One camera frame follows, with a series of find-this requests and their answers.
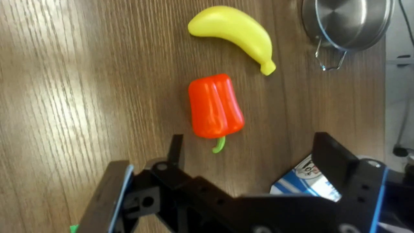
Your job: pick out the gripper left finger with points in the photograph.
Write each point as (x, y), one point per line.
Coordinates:
(168, 184)

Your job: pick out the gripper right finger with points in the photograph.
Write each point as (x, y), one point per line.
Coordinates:
(362, 184)

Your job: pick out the orange toy bell pepper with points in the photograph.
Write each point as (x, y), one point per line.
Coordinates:
(213, 110)

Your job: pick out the silver pot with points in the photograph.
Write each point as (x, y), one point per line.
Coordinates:
(349, 19)

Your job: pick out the yellow toy banana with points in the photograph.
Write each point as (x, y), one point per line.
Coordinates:
(233, 27)

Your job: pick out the blue and white carton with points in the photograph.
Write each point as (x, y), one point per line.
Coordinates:
(300, 186)

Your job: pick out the small green object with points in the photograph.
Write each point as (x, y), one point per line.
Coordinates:
(74, 229)

